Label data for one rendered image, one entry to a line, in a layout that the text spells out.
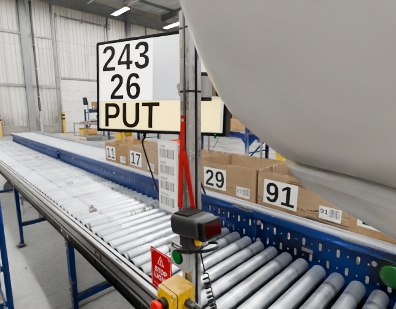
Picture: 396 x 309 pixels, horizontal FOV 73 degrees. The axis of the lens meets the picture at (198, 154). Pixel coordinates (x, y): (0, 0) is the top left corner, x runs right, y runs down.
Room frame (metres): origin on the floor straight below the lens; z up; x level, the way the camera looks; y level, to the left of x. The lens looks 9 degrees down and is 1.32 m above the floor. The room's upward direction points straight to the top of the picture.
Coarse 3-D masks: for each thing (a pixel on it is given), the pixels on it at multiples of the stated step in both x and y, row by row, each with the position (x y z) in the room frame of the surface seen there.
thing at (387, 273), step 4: (384, 268) 0.77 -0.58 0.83; (388, 268) 0.76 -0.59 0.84; (392, 268) 0.76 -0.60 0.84; (380, 272) 0.78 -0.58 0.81; (384, 272) 0.77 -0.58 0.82; (388, 272) 0.76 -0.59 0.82; (392, 272) 0.75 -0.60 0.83; (380, 276) 0.78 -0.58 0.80; (384, 276) 0.77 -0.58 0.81; (388, 276) 0.76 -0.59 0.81; (392, 276) 0.75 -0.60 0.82; (384, 280) 0.77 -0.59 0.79; (388, 280) 0.76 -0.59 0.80; (392, 280) 0.75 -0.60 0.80; (388, 284) 0.76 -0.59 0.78; (392, 284) 0.75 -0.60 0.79
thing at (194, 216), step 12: (180, 216) 0.59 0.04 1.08; (192, 216) 0.57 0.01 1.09; (204, 216) 0.56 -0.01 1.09; (216, 216) 0.57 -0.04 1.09; (180, 228) 0.58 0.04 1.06; (192, 228) 0.55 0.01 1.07; (204, 228) 0.53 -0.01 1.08; (216, 228) 0.55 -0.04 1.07; (180, 240) 0.60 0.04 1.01; (192, 240) 0.58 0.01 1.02; (204, 240) 0.53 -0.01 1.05; (180, 252) 0.59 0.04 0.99; (192, 252) 0.57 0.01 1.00
